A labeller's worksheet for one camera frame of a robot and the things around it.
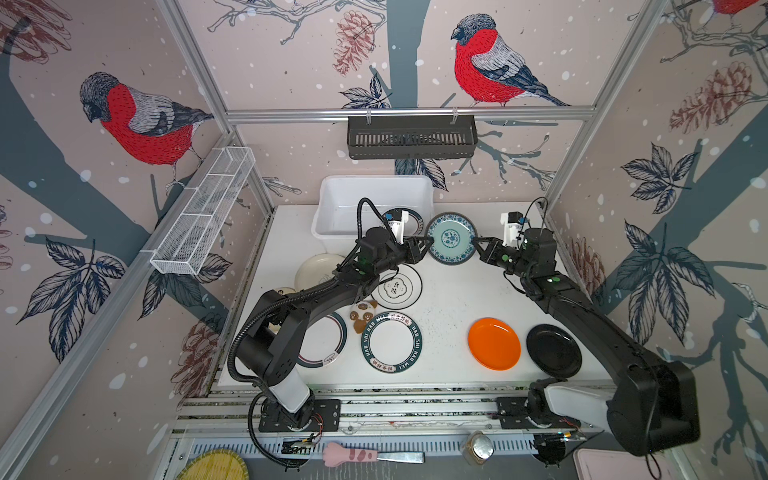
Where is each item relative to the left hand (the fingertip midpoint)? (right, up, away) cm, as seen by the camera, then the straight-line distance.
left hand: (432, 241), depth 78 cm
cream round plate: (-38, -11, +24) cm, 46 cm away
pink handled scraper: (-24, -49, -11) cm, 55 cm away
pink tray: (+34, -48, -15) cm, 61 cm away
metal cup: (+7, -42, -18) cm, 47 cm away
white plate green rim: (-31, -29, +7) cm, 43 cm away
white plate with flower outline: (-8, -17, +18) cm, 26 cm away
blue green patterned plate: (+7, +1, +3) cm, 7 cm away
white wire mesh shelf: (-60, 0, -7) cm, 61 cm away
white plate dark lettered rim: (-11, -31, +9) cm, 34 cm away
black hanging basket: (-4, +36, +26) cm, 44 cm away
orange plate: (+19, -30, +6) cm, 36 cm away
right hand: (+11, -1, +2) cm, 11 cm away
